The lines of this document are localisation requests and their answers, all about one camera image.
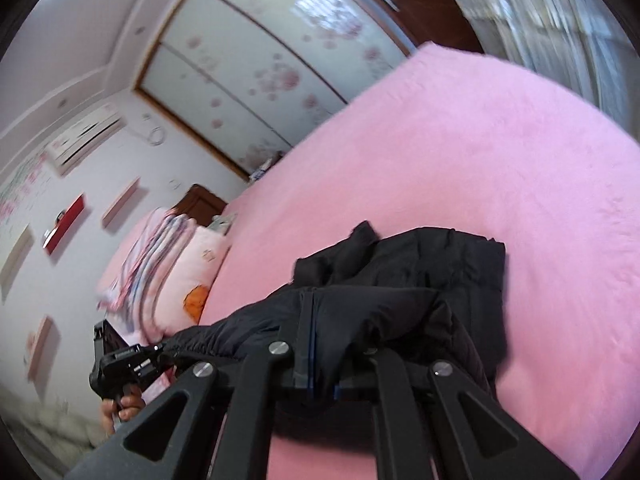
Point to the black puffer jacket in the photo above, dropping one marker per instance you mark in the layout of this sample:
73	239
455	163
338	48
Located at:
400	270

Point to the person's left hand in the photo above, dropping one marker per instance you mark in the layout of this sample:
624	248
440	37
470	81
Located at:
131	406

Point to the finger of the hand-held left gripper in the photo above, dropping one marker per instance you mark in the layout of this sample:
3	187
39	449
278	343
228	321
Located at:
305	350

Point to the dark wooden headboard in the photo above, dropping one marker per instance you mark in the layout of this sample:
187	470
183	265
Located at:
200	205

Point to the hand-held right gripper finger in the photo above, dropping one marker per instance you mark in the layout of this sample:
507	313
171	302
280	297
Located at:
390	390

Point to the pink pillow with orange print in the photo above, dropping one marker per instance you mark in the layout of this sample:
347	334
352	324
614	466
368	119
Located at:
195	270

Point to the white air conditioner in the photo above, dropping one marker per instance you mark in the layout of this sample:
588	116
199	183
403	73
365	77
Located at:
82	137

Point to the floral sliding door wardrobe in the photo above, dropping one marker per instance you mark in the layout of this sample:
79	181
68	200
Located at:
260	60

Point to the red wall shelf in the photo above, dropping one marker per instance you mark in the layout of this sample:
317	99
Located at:
64	225

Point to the pink bed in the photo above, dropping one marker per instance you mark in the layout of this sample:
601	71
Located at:
450	160

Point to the pastel striped quilt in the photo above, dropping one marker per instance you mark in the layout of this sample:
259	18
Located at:
150	265

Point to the pink ruffled quilt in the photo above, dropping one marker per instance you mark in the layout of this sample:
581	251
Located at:
135	250

